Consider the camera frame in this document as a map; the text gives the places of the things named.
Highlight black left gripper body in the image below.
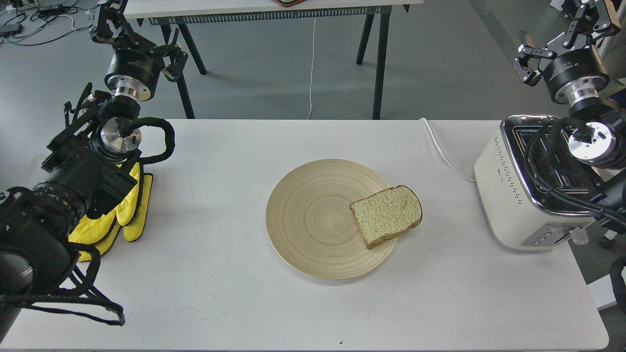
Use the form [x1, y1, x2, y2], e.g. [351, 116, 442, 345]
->
[105, 48, 165, 102]

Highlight round bamboo plate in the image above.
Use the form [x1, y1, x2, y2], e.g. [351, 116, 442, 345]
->
[266, 159, 397, 280]

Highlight white toaster power cable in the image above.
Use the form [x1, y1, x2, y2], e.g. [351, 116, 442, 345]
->
[420, 117, 477, 184]

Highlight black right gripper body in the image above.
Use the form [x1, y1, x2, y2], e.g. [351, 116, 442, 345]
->
[543, 46, 609, 107]

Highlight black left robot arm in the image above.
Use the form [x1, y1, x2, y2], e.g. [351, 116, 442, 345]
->
[0, 0, 187, 336]

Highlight cables on floor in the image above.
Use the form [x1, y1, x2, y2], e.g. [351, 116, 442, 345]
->
[0, 0, 98, 47]

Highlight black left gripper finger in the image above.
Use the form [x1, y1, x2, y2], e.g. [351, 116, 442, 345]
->
[149, 42, 188, 82]
[91, 0, 135, 49]

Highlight background table with black legs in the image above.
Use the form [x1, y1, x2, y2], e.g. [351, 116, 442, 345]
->
[123, 0, 423, 120]

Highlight slice of bread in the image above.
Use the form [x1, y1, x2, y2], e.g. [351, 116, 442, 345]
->
[349, 185, 424, 250]

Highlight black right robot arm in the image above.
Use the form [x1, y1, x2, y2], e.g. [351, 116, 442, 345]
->
[514, 0, 625, 235]

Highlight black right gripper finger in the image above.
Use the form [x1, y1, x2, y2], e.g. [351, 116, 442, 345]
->
[561, 0, 622, 49]
[514, 30, 557, 87]

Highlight thin white hanging cable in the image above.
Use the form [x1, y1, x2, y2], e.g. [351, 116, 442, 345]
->
[307, 18, 316, 120]

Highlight yellow oven mitt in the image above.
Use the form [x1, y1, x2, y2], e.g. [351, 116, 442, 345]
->
[68, 162, 154, 256]

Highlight cream white toaster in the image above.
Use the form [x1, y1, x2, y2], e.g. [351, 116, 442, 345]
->
[474, 114, 593, 250]

